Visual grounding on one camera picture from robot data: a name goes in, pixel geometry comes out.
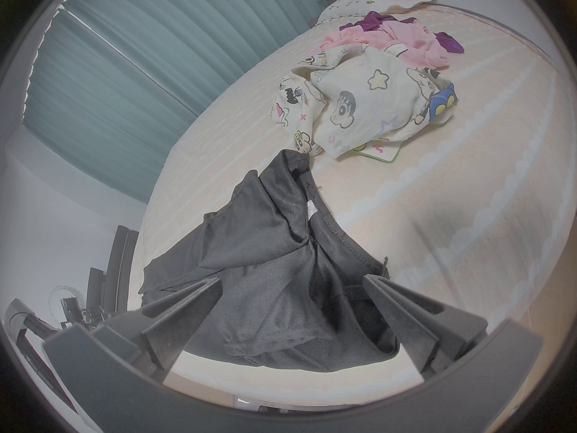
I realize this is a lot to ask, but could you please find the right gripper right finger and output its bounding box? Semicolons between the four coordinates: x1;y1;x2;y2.
363;274;488;373

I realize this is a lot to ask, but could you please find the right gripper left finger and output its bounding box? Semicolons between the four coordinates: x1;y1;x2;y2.
97;278;224;372

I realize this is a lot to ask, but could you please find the black T-shirt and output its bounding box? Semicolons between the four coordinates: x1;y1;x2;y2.
137;148;402;373

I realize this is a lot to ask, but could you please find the bed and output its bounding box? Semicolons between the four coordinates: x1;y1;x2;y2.
128;0;577;407

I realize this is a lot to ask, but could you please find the black chest of drawers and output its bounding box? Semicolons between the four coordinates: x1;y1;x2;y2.
86;225;139;319

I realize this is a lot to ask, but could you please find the blue-green curtain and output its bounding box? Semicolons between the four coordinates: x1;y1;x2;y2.
61;0;334;116
23;12;199;204

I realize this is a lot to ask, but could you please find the white printed pyjama garment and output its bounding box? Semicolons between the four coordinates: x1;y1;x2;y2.
270;45;459;165

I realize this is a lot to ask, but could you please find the pink garment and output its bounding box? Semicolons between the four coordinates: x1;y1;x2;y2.
311;20;449;70

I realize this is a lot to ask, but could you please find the purple garment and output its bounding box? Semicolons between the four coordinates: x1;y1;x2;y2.
339;11;465;55

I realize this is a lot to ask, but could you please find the white printed pillow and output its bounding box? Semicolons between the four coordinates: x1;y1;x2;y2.
316;0;437;25

